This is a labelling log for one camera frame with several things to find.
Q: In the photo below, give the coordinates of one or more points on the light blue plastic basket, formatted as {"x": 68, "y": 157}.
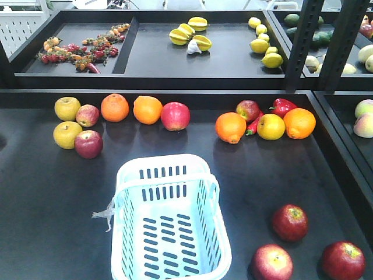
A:
{"x": 165, "y": 220}

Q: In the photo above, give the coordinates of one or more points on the dark red apple front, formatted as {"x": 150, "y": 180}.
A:
{"x": 290, "y": 223}

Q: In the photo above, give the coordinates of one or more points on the dark red apple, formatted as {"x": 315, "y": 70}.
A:
{"x": 248, "y": 109}
{"x": 290, "y": 223}
{"x": 343, "y": 260}

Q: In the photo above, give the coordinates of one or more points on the orange with navel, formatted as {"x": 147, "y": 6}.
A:
{"x": 230, "y": 127}

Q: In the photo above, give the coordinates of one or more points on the orange at far left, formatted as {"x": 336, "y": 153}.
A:
{"x": 147, "y": 109}

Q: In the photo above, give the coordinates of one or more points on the red chili pepper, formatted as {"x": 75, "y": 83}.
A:
{"x": 252, "y": 128}

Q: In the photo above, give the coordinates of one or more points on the dark red apple back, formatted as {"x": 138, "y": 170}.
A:
{"x": 248, "y": 109}

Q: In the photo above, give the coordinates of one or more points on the yellow round fruit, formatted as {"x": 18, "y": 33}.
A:
{"x": 271, "y": 127}

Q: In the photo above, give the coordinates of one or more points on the white garlic bulb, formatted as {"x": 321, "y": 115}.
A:
{"x": 193, "y": 48}

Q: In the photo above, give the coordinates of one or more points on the red apple beside gripper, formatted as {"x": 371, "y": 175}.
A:
{"x": 88, "y": 144}

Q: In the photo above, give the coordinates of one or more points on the red bell pepper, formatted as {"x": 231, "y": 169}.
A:
{"x": 281, "y": 107}

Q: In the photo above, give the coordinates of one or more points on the small pink apple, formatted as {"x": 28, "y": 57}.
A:
{"x": 87, "y": 115}

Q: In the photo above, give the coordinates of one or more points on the yellow starfruit pile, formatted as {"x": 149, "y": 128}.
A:
{"x": 186, "y": 32}

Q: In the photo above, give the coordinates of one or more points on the bright orange right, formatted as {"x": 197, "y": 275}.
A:
{"x": 300, "y": 123}

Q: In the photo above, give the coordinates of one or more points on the yellow lemon pile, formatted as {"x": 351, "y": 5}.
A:
{"x": 261, "y": 45}

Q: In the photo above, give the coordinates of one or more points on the yellow green apple front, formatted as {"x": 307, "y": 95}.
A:
{"x": 64, "y": 134}

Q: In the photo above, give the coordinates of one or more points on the yellow green apple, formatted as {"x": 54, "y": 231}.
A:
{"x": 64, "y": 134}
{"x": 66, "y": 108}

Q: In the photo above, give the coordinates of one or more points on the yellow green apple back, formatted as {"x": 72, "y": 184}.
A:
{"x": 66, "y": 108}

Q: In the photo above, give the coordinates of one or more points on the cherry tomato vine pile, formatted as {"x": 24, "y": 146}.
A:
{"x": 86, "y": 56}

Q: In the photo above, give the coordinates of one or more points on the front peach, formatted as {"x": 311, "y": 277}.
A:
{"x": 363, "y": 126}

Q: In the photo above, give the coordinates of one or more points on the peach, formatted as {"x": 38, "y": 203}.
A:
{"x": 363, "y": 126}
{"x": 364, "y": 106}

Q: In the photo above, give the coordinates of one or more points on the rear peach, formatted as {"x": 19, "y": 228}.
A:
{"x": 364, "y": 106}

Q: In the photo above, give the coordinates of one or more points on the pale yellow pears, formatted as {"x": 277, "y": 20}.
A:
{"x": 359, "y": 61}

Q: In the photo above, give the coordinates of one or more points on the black shelf upright posts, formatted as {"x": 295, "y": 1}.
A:
{"x": 339, "y": 43}

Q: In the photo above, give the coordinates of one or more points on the mixed apple mango pile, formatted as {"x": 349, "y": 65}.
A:
{"x": 366, "y": 28}

